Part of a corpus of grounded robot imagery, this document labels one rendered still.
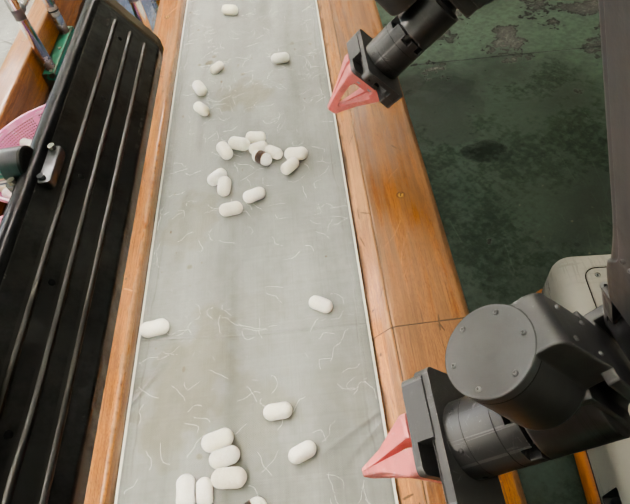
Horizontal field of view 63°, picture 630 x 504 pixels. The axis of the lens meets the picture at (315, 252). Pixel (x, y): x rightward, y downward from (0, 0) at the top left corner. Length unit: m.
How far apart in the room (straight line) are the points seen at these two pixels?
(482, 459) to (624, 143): 0.23
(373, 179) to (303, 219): 0.12
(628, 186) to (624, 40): 0.07
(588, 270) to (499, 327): 1.03
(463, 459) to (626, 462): 0.79
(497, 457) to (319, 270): 0.40
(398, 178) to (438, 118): 1.33
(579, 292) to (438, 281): 0.67
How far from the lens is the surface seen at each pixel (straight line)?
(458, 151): 1.96
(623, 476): 1.17
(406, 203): 0.74
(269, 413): 0.61
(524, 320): 0.31
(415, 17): 0.70
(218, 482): 0.60
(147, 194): 0.85
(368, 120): 0.87
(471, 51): 2.45
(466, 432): 0.39
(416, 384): 0.41
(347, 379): 0.63
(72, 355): 0.32
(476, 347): 0.32
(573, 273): 1.32
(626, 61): 0.22
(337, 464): 0.60
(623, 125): 0.24
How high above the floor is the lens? 1.32
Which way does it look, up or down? 52 degrees down
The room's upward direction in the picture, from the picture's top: 11 degrees counter-clockwise
